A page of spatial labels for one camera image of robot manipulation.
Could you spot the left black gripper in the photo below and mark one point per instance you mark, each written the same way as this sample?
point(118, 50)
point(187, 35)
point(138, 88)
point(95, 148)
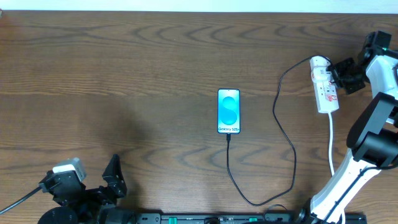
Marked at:
point(90, 193)

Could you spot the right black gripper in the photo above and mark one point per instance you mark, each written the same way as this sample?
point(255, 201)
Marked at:
point(354, 76)

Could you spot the Samsung Galaxy smartphone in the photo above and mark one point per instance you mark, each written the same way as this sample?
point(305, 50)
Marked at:
point(229, 118)

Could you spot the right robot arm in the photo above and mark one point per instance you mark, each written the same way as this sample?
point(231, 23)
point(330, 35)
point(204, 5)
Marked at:
point(371, 147)

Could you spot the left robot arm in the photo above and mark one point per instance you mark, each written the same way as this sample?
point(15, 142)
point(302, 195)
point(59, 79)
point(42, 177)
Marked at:
point(89, 213)

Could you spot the white USB charger plug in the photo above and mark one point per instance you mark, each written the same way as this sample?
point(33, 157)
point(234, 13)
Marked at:
point(319, 61)

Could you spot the white power strip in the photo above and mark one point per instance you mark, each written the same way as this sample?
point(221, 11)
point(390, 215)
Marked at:
point(325, 91)

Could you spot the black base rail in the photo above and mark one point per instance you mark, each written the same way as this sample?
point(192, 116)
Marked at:
point(273, 217)

